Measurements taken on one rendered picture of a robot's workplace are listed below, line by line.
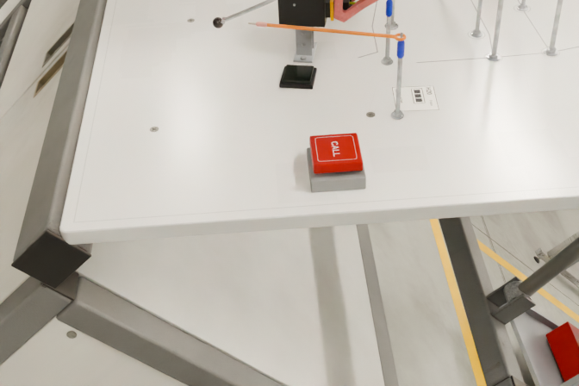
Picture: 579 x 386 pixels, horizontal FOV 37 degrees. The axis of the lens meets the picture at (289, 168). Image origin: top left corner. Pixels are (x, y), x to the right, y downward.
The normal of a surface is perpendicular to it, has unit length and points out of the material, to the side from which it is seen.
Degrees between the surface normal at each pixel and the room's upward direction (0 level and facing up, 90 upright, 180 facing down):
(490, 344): 90
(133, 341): 90
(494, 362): 90
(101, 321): 90
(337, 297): 0
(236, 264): 0
